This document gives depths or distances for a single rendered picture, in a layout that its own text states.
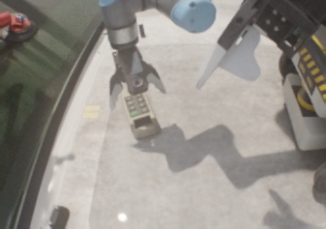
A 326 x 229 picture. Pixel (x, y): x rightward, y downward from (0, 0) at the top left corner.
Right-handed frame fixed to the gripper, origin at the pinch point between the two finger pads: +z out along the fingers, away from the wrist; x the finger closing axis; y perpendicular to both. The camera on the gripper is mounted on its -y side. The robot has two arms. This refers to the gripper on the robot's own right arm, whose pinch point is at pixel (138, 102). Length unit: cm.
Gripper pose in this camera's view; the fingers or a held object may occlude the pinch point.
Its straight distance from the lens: 69.1
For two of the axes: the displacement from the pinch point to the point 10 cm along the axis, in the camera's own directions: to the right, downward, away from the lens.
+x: -9.4, 3.0, -1.6
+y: -3.2, -6.7, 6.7
